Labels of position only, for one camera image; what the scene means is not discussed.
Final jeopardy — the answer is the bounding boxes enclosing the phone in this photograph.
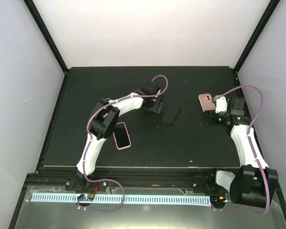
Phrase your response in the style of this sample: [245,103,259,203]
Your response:
[161,103,181,125]
[198,94,216,112]
[113,122,132,150]

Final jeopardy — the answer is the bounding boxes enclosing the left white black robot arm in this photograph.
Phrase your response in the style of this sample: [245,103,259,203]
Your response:
[73,86,165,190]

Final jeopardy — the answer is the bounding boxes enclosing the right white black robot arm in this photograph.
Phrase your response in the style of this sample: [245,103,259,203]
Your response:
[198,94,278,209]

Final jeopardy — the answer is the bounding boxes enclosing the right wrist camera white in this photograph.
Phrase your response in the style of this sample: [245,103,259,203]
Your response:
[213,95,227,114]

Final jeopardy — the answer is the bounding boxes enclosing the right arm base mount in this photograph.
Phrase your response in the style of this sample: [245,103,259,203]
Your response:
[191,176,227,194]

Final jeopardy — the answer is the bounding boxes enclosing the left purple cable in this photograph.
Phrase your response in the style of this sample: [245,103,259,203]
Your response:
[82,74,169,182]

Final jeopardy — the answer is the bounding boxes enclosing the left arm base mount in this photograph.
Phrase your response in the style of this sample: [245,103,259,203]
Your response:
[64,174,108,193]

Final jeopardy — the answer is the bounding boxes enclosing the right black corner post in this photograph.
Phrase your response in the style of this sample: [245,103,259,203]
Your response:
[234,0,280,73]

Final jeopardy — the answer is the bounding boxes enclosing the black corner post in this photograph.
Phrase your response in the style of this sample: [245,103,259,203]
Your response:
[234,0,280,73]
[23,0,68,73]

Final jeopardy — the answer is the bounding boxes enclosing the black aluminium rail frame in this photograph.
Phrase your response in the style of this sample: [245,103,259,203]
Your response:
[24,169,217,191]

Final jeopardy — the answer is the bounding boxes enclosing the white slotted cable duct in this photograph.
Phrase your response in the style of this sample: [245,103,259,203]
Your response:
[31,193,211,207]

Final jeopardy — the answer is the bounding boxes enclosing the left black corner post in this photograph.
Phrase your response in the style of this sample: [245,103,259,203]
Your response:
[23,0,68,73]

